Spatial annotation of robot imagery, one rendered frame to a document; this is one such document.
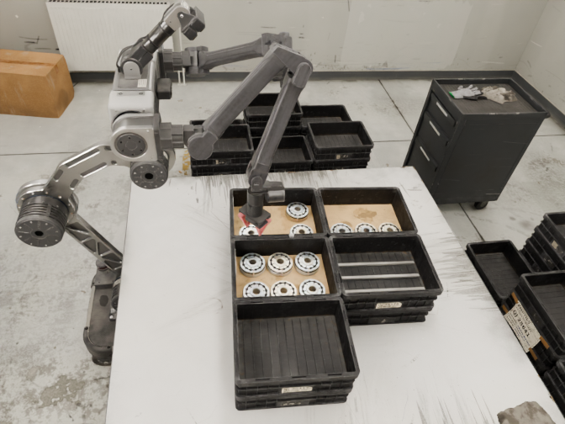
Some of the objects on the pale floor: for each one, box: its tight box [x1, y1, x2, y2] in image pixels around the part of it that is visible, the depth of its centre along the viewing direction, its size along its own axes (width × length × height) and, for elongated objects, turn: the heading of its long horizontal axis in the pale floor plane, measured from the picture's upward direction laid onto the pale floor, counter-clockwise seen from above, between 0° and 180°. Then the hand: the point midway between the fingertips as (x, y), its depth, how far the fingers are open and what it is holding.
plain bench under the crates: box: [104, 167, 565, 424], centre depth 213 cm, size 160×160×70 cm
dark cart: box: [403, 78, 548, 209], centre depth 318 cm, size 60×45×90 cm
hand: (254, 229), depth 162 cm, fingers open, 6 cm apart
